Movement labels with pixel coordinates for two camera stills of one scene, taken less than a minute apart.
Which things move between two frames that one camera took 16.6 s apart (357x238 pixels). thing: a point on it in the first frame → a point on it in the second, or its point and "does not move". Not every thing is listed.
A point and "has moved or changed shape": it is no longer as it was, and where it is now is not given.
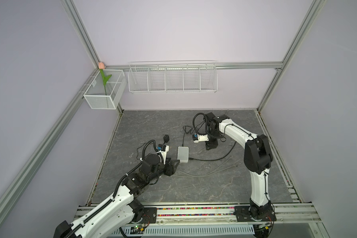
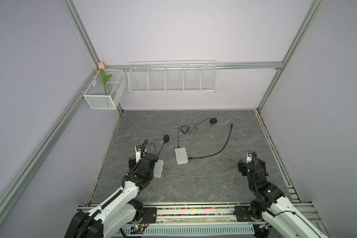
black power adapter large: x=166 y=139 has moved or changed shape
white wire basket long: x=173 y=77 does not move
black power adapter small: x=188 y=129 has moved or changed shape
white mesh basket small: x=116 y=89 does not move
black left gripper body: x=168 y=170 → x=132 y=163
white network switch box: x=183 y=154 does not move
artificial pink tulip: x=101 y=67 does not move
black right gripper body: x=211 y=142 → x=243 y=165
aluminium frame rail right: x=293 y=190 does not move
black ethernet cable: x=215 y=159 → x=219 y=151
